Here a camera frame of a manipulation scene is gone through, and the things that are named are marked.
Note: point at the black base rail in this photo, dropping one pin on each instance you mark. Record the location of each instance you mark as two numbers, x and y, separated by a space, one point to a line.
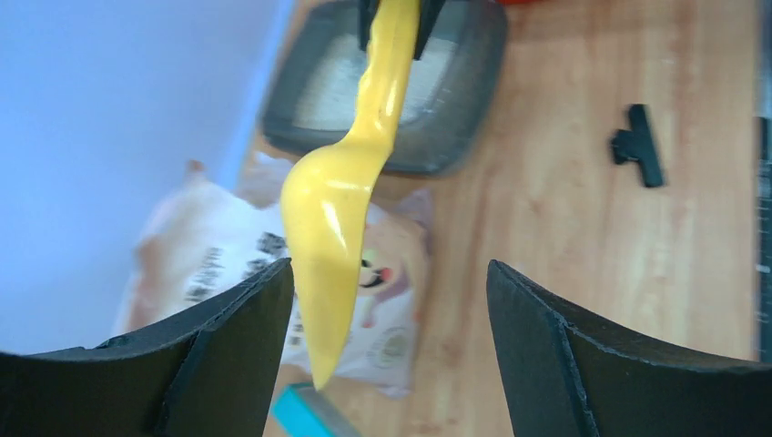
763 213

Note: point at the yellow plastic scoop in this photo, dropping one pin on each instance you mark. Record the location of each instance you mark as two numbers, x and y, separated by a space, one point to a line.
325 197

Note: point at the red plastic basket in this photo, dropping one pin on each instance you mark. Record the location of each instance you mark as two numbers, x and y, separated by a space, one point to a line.
516 2

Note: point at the pink cat litter bag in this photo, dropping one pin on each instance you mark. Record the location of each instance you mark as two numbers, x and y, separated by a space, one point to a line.
203 239

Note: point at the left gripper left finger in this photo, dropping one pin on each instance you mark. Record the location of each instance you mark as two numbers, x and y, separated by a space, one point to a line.
209 370

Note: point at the teal box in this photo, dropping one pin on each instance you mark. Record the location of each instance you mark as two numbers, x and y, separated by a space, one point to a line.
304 412

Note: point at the black bag clip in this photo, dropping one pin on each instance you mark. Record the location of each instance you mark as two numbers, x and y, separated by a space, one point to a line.
637 144

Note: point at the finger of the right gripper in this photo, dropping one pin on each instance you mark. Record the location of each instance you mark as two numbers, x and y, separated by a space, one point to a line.
367 10
428 16

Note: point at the grey litter box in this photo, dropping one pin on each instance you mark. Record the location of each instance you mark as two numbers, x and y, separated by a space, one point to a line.
450 89

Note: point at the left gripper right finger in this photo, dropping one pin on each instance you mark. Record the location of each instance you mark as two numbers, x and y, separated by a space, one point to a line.
567 371

